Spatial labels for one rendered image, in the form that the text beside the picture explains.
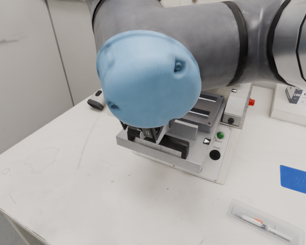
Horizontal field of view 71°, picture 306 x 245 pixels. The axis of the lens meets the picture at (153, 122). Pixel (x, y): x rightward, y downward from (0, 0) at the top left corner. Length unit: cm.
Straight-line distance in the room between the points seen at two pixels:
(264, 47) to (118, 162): 66
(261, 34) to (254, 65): 2
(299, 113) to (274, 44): 95
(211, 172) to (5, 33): 162
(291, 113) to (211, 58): 94
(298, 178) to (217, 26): 74
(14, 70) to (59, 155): 117
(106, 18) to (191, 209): 57
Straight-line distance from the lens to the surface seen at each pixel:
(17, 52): 193
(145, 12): 18
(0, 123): 197
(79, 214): 69
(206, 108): 61
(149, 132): 38
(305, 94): 117
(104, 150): 83
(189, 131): 52
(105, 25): 19
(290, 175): 86
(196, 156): 50
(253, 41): 19
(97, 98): 103
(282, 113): 110
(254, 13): 20
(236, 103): 67
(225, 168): 72
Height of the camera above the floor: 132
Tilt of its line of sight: 37 degrees down
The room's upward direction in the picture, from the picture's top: straight up
